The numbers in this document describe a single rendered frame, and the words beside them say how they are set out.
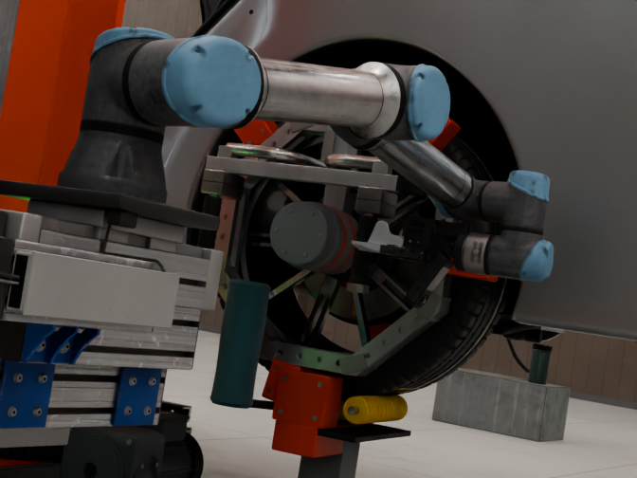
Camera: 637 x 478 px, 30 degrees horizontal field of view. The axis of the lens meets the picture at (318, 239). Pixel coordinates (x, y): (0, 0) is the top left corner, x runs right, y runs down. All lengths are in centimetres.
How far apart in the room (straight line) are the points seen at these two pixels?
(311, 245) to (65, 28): 64
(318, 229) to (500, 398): 610
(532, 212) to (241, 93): 75
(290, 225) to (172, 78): 91
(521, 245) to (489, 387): 631
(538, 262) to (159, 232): 75
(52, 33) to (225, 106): 93
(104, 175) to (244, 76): 23
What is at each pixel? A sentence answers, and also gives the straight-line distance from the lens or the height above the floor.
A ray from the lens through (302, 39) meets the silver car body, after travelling 273.
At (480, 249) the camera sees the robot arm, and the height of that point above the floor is 86.
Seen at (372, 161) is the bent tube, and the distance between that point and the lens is 229.
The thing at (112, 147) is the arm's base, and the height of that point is 88.
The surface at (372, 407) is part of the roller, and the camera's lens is 249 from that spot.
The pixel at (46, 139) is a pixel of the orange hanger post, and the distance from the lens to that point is 238.
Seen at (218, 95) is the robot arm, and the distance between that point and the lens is 153.
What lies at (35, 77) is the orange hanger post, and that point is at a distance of 242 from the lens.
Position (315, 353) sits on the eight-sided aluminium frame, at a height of 61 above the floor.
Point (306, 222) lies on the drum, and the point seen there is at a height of 87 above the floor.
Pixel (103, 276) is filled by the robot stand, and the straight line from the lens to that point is 139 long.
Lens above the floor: 73
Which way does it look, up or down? 3 degrees up
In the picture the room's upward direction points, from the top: 9 degrees clockwise
